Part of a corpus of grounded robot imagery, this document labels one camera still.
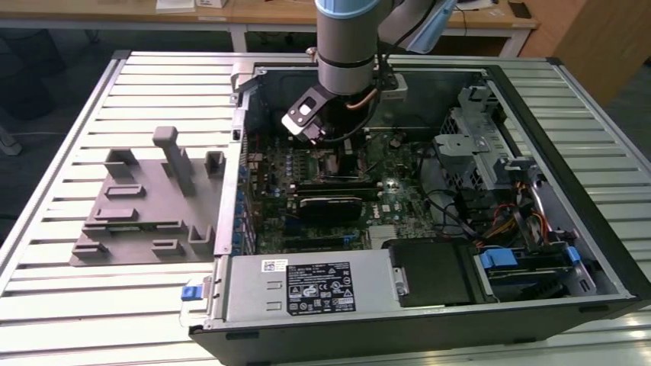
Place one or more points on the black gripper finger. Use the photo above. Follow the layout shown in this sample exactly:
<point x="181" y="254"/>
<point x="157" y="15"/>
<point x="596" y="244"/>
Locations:
<point x="356" y="165"/>
<point x="346" y="146"/>

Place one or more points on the silver CPU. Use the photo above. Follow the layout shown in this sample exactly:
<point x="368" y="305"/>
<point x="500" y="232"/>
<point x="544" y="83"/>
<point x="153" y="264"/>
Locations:
<point x="330" y="164"/>

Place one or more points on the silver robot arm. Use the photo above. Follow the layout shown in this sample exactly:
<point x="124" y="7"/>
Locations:
<point x="345" y="57"/>

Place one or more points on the CPU socket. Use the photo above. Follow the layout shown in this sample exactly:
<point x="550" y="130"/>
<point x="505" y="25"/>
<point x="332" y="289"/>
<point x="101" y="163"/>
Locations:
<point x="322" y="167"/>

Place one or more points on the black connector block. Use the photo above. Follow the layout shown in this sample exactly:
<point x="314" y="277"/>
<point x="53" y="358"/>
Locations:
<point x="314" y="137"/>

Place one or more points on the black graphics card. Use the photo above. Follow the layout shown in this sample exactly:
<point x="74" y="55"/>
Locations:
<point x="330" y="209"/>

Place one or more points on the green motherboard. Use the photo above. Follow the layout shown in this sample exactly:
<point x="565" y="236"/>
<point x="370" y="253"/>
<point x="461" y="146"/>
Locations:
<point x="406" y="225"/>

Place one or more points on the silver chipset heatsink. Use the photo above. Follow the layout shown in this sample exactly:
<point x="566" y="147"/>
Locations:
<point x="382" y="234"/>

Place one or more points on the metal drive cage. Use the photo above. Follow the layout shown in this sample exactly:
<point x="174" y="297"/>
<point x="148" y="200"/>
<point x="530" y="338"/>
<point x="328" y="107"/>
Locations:
<point x="460" y="146"/>

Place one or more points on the black expansion slot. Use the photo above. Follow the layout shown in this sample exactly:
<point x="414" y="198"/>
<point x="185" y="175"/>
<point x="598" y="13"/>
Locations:
<point x="312" y="243"/>

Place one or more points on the black plastic shroud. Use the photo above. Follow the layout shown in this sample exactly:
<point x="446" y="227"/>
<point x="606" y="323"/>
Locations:
<point x="437" y="274"/>

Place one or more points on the wooden desk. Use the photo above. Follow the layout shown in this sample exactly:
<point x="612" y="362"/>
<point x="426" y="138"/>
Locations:
<point x="233" y="18"/>

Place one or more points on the hard disk in blue carrier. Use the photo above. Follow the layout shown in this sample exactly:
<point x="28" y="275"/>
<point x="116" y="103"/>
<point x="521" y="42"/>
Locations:
<point x="500" y="259"/>

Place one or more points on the silver power supply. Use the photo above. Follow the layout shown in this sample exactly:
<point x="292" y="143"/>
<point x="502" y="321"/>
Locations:
<point x="253" y="289"/>

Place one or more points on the grey parts rack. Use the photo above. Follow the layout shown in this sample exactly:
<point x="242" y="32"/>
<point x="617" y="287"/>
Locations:
<point x="146" y="179"/>

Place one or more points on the small white label box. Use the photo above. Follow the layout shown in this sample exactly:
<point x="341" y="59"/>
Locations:
<point x="210" y="3"/>

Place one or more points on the black phone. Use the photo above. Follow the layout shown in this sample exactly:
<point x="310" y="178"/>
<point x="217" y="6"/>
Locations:
<point x="518" y="9"/>

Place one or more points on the white paper box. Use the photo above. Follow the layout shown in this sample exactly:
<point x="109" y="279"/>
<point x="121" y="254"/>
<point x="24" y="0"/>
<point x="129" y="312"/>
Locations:
<point x="174" y="4"/>

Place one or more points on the black open PC case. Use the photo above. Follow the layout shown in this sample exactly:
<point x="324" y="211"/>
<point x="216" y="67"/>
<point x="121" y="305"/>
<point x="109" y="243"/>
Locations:
<point x="356" y="343"/>

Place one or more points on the blue case latch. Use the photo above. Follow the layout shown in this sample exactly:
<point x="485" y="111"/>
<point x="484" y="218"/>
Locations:
<point x="190" y="293"/>

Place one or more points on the green RAM stick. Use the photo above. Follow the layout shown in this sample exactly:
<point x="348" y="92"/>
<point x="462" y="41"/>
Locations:
<point x="133" y="228"/>

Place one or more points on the wooden cabinet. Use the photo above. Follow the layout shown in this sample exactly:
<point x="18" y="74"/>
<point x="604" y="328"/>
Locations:
<point x="600" y="45"/>

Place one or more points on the dark office chair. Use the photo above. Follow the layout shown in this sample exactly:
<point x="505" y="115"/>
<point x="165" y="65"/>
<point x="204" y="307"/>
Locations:
<point x="30" y="68"/>

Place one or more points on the grey metal stand foot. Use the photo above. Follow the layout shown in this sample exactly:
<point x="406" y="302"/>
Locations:
<point x="9" y="143"/>

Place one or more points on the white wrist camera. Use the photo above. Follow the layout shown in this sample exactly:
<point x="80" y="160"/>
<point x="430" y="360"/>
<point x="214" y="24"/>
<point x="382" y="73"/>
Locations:
<point x="304" y="108"/>

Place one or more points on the grey box with black bracket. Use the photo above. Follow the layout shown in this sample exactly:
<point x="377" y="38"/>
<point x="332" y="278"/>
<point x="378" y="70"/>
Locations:
<point x="398" y="85"/>

